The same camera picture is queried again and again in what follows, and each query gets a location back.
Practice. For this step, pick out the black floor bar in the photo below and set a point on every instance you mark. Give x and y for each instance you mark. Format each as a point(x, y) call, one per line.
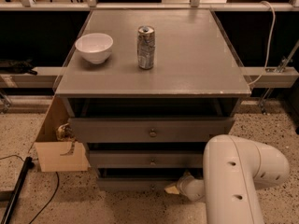
point(10, 197)

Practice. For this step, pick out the grey drawer cabinet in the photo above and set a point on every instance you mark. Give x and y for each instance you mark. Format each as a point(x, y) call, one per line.
point(194, 75)

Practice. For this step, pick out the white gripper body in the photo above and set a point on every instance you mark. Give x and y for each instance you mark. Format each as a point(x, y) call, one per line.
point(184, 183)

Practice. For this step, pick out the black object on rail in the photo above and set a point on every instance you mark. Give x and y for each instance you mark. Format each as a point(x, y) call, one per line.
point(17, 67)

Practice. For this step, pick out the grey middle drawer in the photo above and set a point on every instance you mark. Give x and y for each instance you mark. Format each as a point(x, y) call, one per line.
point(145, 159)

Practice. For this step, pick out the silver drink can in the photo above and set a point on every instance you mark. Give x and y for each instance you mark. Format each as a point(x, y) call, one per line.
point(145, 47)

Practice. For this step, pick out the grey bottom drawer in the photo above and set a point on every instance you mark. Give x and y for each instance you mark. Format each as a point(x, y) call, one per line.
point(142, 179)

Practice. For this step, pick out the white bowl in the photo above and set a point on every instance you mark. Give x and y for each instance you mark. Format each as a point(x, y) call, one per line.
point(94, 48)

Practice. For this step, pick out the cardboard box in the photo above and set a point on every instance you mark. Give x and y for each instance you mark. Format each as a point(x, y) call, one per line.
point(54, 155)

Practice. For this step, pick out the grey drawer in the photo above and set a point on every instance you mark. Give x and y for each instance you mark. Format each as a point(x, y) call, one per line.
point(142, 179)
point(148, 130)
point(145, 159)

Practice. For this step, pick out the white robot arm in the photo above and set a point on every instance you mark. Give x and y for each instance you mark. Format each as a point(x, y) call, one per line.
point(234, 168)

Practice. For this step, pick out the metal bracket right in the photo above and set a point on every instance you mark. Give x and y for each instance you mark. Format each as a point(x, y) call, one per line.
point(282, 76)

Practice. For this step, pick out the grey top drawer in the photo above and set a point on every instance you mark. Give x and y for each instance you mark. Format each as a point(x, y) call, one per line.
point(148, 130)

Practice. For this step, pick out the crumpled item in box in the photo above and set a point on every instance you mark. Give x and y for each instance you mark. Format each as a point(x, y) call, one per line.
point(65, 133)

